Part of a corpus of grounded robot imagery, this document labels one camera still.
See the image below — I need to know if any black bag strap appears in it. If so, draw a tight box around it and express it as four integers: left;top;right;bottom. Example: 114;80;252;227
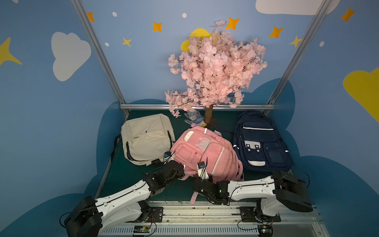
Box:
110;134;122;162

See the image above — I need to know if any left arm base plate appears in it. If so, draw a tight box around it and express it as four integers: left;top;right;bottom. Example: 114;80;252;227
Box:
133;206;164;223

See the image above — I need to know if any green circuit board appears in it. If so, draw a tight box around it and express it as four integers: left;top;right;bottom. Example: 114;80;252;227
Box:
258;225;274;237
132;225;152;237

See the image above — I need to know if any aluminium rail base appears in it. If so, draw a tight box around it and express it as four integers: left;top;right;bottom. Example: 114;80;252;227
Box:
97;201;330;237

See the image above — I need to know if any left green circuit board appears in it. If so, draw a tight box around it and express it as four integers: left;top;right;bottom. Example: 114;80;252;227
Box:
132;225;152;237

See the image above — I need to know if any navy blue backpack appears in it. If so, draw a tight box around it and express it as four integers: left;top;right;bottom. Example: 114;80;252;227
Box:
232;111;293;172

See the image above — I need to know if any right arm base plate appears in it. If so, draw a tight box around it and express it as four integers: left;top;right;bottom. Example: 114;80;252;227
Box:
239;206;281;224

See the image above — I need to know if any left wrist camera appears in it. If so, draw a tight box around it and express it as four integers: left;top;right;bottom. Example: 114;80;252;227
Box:
163;151;172;163

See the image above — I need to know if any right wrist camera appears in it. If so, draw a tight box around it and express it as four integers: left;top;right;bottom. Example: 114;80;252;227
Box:
197;162;209;180

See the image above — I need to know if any pink cherry blossom tree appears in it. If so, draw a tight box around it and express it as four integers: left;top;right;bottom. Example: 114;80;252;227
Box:
165;19;267;118

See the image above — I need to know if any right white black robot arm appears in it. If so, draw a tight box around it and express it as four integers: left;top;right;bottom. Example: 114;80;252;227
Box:
193;171;313;217

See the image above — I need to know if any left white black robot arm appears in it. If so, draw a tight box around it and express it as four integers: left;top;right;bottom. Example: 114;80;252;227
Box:
60;161;185;237

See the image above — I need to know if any right green circuit board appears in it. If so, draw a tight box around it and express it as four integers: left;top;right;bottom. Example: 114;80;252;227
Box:
258;225;274;237

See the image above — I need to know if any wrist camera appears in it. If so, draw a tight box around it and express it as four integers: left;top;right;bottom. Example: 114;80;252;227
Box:
163;151;172;163
197;162;209;180

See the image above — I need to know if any cream white bag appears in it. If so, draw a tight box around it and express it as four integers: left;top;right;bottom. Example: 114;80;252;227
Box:
120;114;176;166

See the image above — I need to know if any pink backpack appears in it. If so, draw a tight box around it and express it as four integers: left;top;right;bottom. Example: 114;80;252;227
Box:
170;126;244;204

